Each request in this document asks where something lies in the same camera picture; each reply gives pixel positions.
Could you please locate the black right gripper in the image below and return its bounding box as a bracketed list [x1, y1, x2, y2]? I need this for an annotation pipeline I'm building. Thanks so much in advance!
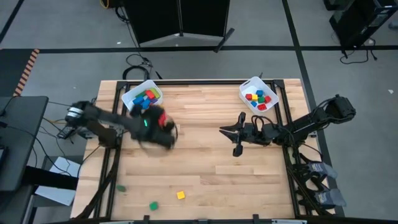
[219, 111, 269, 145]

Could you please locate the white plastic bin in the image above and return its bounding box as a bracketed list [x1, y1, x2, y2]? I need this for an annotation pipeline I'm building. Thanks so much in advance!
[121, 79, 164, 113]
[238, 76, 280, 116]

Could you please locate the grey power brick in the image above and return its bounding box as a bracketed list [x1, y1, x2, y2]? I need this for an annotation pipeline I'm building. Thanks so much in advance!
[77, 129, 98, 139]

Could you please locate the grey fabric weight bag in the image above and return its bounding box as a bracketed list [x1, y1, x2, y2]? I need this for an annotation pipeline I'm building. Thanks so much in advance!
[313, 188, 347, 208]
[309, 161, 338, 180]

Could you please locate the black power adapter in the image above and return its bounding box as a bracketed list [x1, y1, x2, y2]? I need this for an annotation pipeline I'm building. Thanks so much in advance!
[57, 126, 77, 140]

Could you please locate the white paper sheet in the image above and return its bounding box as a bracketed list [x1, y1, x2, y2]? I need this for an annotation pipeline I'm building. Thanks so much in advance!
[34, 156, 82, 207]

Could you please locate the black folding partition screen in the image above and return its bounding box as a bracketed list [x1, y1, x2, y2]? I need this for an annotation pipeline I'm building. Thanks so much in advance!
[123, 0, 236, 53]

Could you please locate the black side desk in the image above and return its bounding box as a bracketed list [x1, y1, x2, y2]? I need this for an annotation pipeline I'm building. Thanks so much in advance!
[0, 95, 50, 192]

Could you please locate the black hazard-striped floor mat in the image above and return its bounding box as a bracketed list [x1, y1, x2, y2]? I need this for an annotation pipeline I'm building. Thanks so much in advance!
[0, 48, 40, 97]

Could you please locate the black equipment cabinet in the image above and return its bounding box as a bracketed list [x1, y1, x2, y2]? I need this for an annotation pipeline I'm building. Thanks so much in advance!
[328, 0, 398, 48]

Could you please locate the black aluminium table frame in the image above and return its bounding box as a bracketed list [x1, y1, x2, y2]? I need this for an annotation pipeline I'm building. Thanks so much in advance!
[71, 79, 338, 224]

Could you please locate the black cable coil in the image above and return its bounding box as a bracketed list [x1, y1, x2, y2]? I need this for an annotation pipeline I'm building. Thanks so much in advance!
[123, 53, 155, 82]

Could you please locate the black floor cable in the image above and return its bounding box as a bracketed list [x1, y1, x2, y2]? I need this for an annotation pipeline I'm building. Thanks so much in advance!
[339, 37, 379, 65]

